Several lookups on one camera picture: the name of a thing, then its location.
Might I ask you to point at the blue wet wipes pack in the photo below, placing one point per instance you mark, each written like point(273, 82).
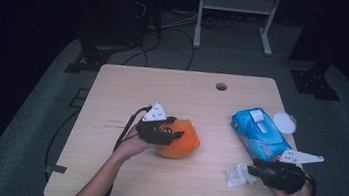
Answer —
point(258, 135)

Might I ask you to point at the person's left hand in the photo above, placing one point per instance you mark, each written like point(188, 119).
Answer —
point(131, 146)

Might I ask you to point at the black stand base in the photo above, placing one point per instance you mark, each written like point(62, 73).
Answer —
point(315, 83)
point(90, 59)

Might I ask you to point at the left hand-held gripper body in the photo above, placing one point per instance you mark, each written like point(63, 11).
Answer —
point(149, 132)

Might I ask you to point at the orange plush toy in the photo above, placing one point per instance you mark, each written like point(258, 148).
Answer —
point(183, 146)

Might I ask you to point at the white metal stand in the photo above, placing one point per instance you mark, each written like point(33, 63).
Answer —
point(204, 1)

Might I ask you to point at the black floor tape frame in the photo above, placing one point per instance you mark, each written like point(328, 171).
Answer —
point(79, 98)

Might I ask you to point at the white oval plastic lid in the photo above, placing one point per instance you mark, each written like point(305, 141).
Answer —
point(284, 122)

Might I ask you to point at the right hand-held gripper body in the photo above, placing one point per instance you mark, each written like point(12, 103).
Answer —
point(283, 178)

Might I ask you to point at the white wet wipe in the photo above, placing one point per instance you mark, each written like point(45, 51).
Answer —
point(238, 176)

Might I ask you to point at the black tape strip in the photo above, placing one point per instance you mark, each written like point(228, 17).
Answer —
point(55, 168)

